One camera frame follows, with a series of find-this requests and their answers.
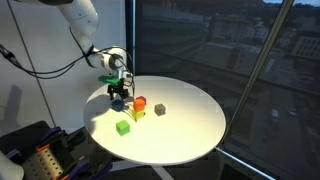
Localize grey block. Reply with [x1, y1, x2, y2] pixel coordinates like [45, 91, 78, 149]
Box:
[153, 103, 167, 117]

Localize black spring clamp orange tips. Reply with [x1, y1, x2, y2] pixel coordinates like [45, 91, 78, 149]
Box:
[33, 125, 69, 155]
[61, 157, 113, 180]

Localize blue block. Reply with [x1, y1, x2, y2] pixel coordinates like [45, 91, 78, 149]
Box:
[110, 98, 125, 112]

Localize grey window mullion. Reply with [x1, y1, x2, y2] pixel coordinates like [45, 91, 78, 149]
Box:
[215, 0, 296, 153]

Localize white table leg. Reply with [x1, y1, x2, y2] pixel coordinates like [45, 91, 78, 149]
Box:
[152, 164, 176, 180]

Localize orange block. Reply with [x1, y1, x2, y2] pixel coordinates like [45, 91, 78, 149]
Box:
[132, 97, 147, 112]

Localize green block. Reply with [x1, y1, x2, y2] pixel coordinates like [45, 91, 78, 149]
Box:
[115, 119, 131, 137]

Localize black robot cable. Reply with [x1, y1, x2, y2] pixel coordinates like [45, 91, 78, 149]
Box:
[0, 26, 136, 96]

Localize yellow-green block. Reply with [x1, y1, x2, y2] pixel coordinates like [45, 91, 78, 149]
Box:
[131, 109, 146, 122]

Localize perforated metal board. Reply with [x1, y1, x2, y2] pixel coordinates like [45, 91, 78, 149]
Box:
[21, 147, 65, 180]

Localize grey window post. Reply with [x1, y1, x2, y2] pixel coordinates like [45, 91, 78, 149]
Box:
[124, 0, 138, 78]

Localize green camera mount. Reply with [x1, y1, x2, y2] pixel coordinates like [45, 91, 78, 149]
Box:
[97, 74, 123, 86]

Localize magenta block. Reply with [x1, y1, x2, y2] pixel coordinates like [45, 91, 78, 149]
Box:
[135, 95, 148, 105]

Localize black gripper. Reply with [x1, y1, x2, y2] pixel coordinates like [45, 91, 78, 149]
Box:
[106, 78, 130, 102]

